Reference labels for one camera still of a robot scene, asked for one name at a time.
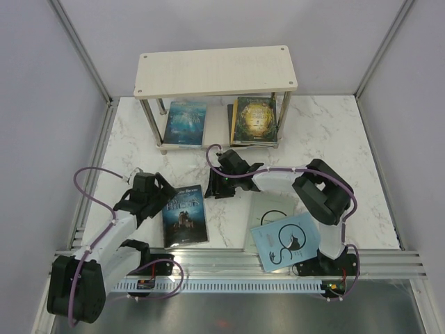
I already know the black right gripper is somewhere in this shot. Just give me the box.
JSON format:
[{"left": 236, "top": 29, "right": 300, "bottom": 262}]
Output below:
[{"left": 204, "top": 166, "right": 238, "bottom": 199}]

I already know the dark Wuthering Heights book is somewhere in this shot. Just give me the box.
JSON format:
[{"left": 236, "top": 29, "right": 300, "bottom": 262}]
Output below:
[{"left": 162, "top": 184, "right": 209, "bottom": 249}]

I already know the purple galaxy cover book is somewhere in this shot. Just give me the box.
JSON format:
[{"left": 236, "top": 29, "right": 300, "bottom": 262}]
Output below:
[{"left": 230, "top": 140, "right": 279, "bottom": 148}]

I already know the pale green thin book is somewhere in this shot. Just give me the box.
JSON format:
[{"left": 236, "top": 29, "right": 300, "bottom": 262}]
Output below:
[{"left": 243, "top": 193, "right": 295, "bottom": 253}]

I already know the blue ocean Jules Verne book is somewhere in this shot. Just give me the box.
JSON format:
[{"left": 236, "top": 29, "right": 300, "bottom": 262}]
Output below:
[{"left": 163, "top": 102, "right": 207, "bottom": 148}]

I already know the dark green hardcover book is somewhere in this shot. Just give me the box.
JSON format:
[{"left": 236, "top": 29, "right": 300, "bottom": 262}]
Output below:
[{"left": 242, "top": 97, "right": 277, "bottom": 141}]

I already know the yellow paperback book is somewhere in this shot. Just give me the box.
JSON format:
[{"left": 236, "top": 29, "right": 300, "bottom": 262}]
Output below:
[{"left": 228, "top": 97, "right": 245, "bottom": 145}]

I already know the light blue cat cover book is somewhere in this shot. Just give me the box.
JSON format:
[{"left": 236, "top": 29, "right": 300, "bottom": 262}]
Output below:
[{"left": 251, "top": 212, "right": 321, "bottom": 272}]

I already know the black Moon and Sixpence book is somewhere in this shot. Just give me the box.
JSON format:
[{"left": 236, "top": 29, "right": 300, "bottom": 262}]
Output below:
[{"left": 227, "top": 102, "right": 236, "bottom": 143}]

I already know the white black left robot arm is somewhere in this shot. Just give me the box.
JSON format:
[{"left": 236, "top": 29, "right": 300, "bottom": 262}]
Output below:
[{"left": 47, "top": 172, "right": 177, "bottom": 327}]

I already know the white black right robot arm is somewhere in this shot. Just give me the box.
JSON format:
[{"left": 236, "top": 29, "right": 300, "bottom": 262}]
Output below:
[{"left": 205, "top": 150, "right": 360, "bottom": 277}]

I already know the white two-tier wooden shelf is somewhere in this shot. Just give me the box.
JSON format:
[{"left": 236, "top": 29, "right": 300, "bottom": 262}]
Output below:
[{"left": 133, "top": 45, "right": 298, "bottom": 154}]

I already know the aluminium mounting rail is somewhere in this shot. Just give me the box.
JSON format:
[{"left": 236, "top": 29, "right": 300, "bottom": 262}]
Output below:
[{"left": 48, "top": 247, "right": 428, "bottom": 279}]

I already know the white slotted cable duct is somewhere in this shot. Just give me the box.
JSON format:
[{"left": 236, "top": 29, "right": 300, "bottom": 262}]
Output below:
[{"left": 112, "top": 278, "right": 325, "bottom": 294}]

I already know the aluminium frame post left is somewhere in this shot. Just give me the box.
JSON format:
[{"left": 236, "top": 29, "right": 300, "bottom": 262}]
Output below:
[{"left": 48, "top": 0, "right": 114, "bottom": 107}]

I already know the aluminium frame post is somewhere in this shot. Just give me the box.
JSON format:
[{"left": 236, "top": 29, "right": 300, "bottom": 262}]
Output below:
[
  {"left": 354, "top": 0, "right": 416, "bottom": 100},
  {"left": 48, "top": 0, "right": 114, "bottom": 107}
]

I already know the aluminium frame post right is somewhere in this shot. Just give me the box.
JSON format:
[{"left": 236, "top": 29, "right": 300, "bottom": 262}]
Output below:
[{"left": 354, "top": 0, "right": 416, "bottom": 100}]

